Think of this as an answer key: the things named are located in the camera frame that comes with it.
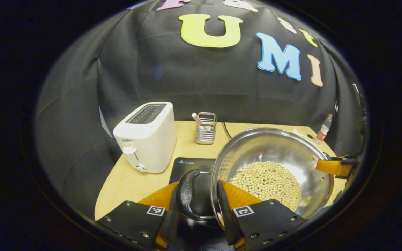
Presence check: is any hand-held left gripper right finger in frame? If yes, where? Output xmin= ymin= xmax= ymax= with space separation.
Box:
xmin=217 ymin=180 xmax=308 ymax=249

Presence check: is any clear plastic water bottle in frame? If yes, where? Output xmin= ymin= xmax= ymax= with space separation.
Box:
xmin=315 ymin=113 xmax=333 ymax=144

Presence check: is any pile of soybeans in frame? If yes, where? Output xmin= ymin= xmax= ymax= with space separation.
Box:
xmin=230 ymin=161 xmax=303 ymax=212

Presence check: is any wire mesh utensil holder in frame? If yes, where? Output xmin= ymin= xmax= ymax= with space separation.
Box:
xmin=196 ymin=112 xmax=217 ymax=145

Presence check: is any black backdrop cloth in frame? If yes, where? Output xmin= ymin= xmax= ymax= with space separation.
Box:
xmin=35 ymin=0 xmax=365 ymax=220

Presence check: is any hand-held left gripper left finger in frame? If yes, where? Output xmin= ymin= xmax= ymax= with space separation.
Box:
xmin=96 ymin=181 xmax=182 ymax=250

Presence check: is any stainless steel pot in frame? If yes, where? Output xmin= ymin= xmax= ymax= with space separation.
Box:
xmin=176 ymin=127 xmax=335 ymax=230

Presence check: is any white toaster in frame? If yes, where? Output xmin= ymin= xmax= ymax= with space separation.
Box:
xmin=113 ymin=102 xmax=177 ymax=174

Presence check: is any black induction cooktop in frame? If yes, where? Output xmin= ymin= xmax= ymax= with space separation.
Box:
xmin=169 ymin=157 xmax=219 ymax=218

